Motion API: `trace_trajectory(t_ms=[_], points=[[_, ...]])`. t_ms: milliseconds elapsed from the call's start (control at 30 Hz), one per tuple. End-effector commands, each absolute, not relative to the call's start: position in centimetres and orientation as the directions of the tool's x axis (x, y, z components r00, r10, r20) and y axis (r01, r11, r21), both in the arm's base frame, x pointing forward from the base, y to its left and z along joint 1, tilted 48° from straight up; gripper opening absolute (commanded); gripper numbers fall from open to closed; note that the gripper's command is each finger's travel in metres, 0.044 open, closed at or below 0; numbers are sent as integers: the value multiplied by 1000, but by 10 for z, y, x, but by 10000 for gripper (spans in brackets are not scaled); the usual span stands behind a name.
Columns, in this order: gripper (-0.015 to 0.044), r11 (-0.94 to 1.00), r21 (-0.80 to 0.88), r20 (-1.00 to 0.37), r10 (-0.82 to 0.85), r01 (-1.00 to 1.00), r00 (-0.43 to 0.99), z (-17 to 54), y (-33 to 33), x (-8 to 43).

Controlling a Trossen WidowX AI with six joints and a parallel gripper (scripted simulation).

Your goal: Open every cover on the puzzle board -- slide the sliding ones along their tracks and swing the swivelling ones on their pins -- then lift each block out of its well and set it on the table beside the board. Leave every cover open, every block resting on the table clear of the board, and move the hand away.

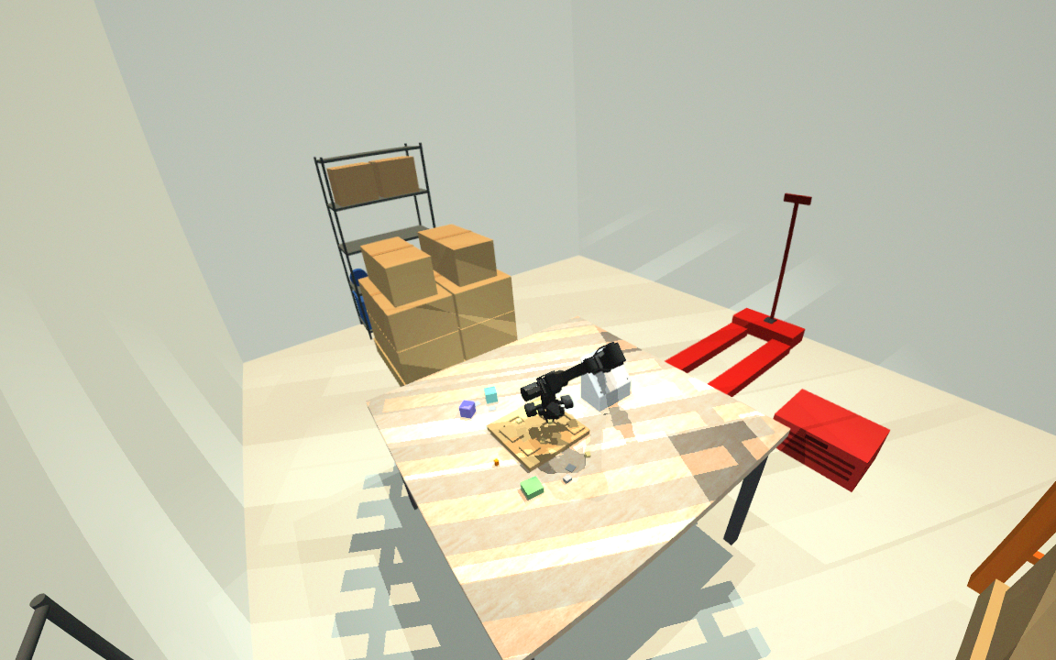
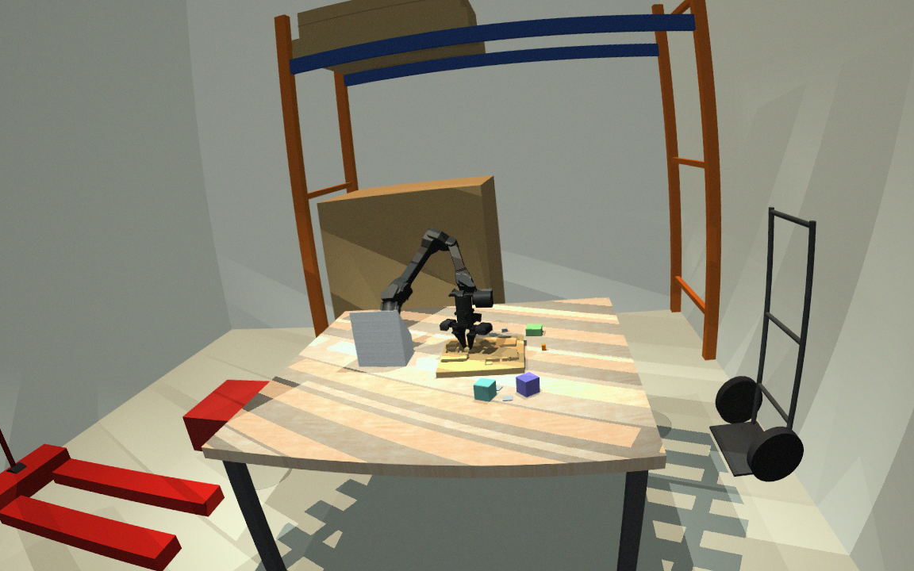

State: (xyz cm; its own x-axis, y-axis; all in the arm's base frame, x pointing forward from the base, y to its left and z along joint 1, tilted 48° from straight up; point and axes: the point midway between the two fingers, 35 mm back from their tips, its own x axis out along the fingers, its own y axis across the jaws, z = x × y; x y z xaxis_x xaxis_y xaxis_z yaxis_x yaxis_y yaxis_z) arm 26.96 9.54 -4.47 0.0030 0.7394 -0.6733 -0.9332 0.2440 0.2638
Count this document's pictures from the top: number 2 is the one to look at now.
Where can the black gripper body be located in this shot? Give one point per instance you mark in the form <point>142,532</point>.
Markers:
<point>465,321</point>

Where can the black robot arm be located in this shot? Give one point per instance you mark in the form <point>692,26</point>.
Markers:
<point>433,240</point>

